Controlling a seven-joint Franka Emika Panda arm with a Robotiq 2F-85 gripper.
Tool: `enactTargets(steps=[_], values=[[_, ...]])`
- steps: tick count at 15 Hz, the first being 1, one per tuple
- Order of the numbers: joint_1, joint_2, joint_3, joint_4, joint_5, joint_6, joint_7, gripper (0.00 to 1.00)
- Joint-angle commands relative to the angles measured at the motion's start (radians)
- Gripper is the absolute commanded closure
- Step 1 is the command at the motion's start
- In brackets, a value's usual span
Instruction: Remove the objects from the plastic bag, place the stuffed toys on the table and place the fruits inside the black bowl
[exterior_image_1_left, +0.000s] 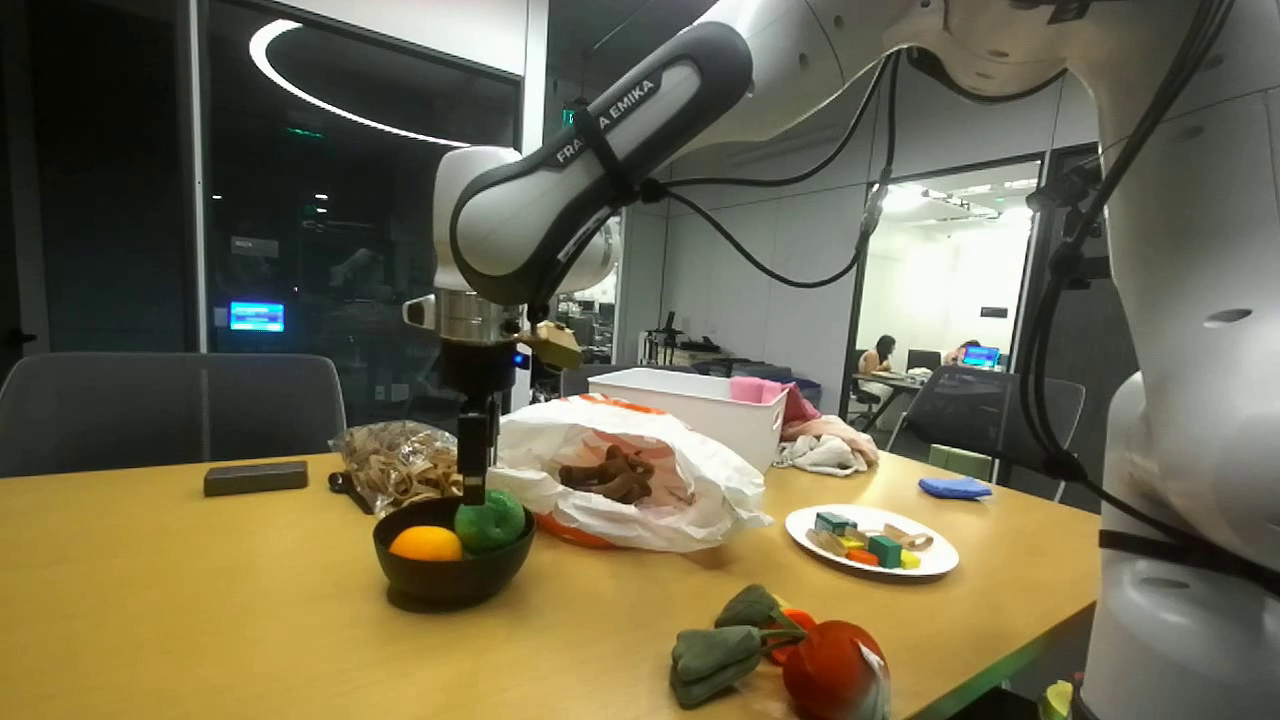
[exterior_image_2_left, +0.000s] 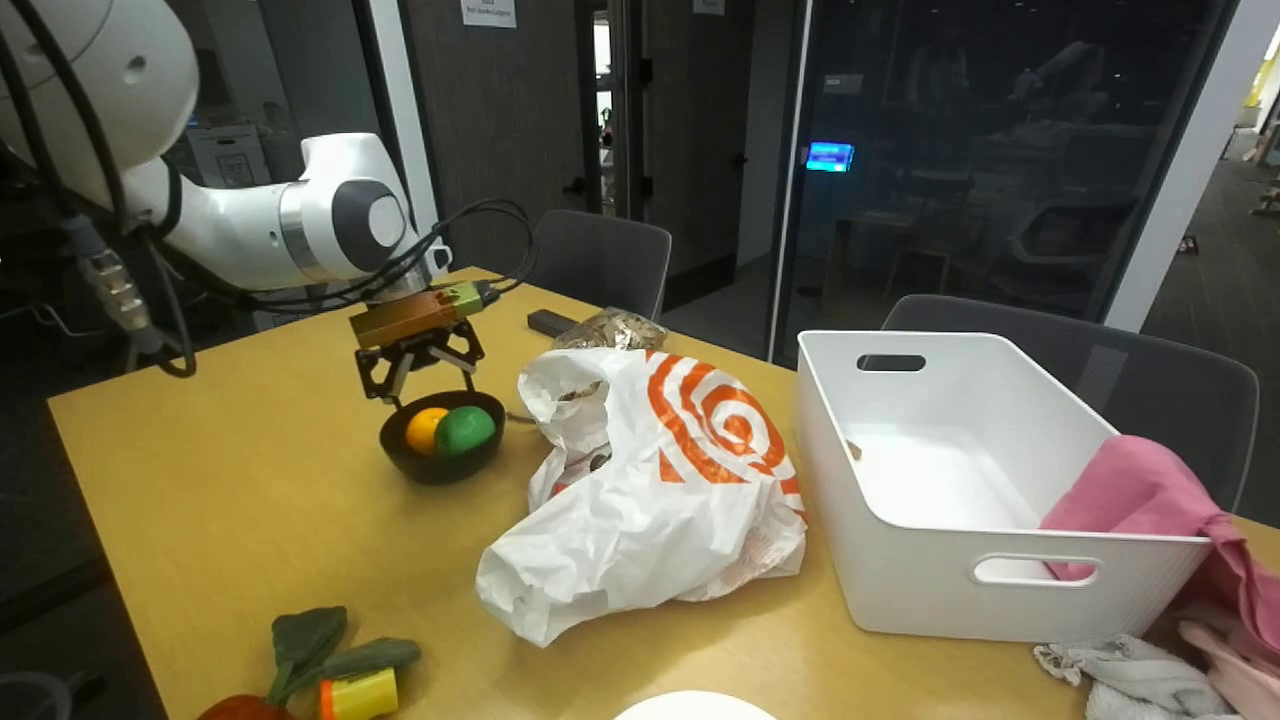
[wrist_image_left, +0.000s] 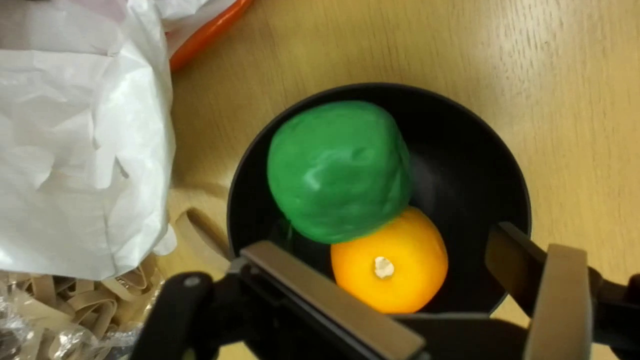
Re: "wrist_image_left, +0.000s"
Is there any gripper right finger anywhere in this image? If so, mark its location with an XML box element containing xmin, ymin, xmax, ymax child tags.
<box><xmin>485</xmin><ymin>220</ymin><xmax>596</xmax><ymax>360</ymax></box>

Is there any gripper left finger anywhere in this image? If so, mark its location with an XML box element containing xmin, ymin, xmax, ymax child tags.
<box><xmin>238</xmin><ymin>238</ymin><xmax>428</xmax><ymax>360</ymax></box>

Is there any orange toy fruit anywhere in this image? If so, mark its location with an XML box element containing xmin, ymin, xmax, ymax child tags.
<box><xmin>330</xmin><ymin>206</ymin><xmax>450</xmax><ymax>317</ymax></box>

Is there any green toy apple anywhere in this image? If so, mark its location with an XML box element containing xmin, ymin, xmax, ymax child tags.
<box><xmin>266</xmin><ymin>99</ymin><xmax>414</xmax><ymax>247</ymax></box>

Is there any black bowl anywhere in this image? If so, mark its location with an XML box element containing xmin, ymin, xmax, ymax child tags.
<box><xmin>227</xmin><ymin>83</ymin><xmax>535</xmax><ymax>317</ymax></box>

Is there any clear bag of rubber bands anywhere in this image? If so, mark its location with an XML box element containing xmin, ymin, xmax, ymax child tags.
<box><xmin>0</xmin><ymin>189</ymin><xmax>237</xmax><ymax>360</ymax></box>

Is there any white plastic bag orange print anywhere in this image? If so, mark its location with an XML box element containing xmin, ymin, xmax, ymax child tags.
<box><xmin>0</xmin><ymin>0</ymin><xmax>257</xmax><ymax>283</ymax></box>

